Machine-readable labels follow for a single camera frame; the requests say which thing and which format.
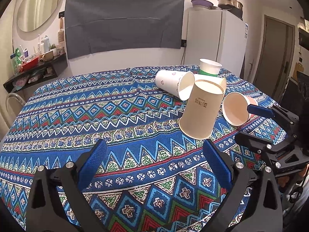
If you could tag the red box on shelf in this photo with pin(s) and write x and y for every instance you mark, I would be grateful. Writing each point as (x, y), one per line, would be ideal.
(29, 64)

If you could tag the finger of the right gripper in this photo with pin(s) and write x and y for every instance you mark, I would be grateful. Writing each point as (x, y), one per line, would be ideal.
(253, 143)
(260, 111)

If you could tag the white bottle on shelf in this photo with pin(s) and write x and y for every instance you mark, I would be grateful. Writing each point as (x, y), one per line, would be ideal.
(46, 43)

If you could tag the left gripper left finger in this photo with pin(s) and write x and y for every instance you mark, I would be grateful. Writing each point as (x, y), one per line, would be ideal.
(45, 212)

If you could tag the white cup with hearts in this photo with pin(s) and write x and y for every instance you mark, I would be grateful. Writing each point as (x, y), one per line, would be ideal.
(177, 83)

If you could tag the metal pot on fridge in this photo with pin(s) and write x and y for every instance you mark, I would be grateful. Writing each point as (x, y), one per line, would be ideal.
(233, 6)

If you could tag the brown paper cup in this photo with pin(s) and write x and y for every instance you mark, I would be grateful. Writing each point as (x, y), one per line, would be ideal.
(201, 110)

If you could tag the brown door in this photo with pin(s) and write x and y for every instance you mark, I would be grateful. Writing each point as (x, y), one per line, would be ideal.
(275, 58)

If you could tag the white refrigerator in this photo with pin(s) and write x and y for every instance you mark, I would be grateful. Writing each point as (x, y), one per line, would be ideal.
(216, 35)

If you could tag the white cup green band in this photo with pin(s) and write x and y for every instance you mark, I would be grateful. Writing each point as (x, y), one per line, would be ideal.
(209, 67)

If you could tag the clear acrylic chair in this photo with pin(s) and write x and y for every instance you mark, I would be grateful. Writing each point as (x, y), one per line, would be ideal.
(14, 104)

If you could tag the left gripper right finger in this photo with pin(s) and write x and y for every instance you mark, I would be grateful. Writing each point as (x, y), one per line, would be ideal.
(263, 211)

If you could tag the oval wall mirror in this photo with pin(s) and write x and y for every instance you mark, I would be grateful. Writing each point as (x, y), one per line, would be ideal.
(34, 13)

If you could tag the pink paper cup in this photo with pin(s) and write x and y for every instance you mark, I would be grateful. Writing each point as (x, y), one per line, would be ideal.
(234, 108)

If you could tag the green bottle on shelf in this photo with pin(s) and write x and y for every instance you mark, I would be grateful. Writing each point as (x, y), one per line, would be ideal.
(16, 61)

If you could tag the grey cloth covered television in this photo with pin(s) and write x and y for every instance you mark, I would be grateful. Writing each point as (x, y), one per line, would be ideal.
(93, 26)

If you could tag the purple bowl on fridge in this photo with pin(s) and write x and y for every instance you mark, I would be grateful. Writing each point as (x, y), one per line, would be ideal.
(204, 3)

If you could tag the black wall shelf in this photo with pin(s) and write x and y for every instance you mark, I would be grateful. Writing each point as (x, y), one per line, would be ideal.
(42, 72)

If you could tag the blue patterned tablecloth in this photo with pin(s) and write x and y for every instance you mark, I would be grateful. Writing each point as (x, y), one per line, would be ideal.
(153, 178)

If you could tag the white cup yellow rim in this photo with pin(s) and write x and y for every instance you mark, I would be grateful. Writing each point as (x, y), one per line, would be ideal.
(219, 81)

